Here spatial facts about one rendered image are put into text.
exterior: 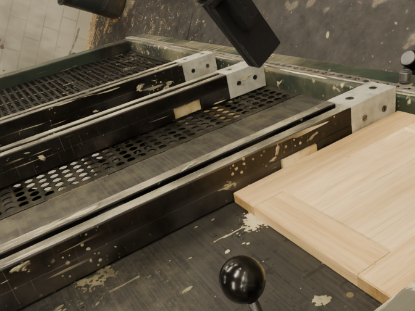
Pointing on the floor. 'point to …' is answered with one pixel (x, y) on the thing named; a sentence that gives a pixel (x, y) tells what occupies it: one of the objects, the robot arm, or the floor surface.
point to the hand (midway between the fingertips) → (243, 24)
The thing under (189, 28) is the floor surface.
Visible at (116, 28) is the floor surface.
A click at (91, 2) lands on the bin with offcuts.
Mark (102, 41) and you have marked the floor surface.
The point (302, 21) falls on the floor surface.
